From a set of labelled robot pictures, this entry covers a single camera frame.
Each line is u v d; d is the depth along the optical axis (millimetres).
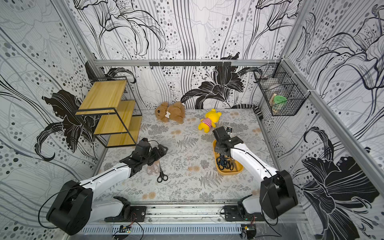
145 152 689
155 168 889
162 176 859
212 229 764
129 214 706
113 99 786
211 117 1053
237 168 882
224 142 600
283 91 789
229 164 881
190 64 925
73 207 408
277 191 411
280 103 713
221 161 875
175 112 1037
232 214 720
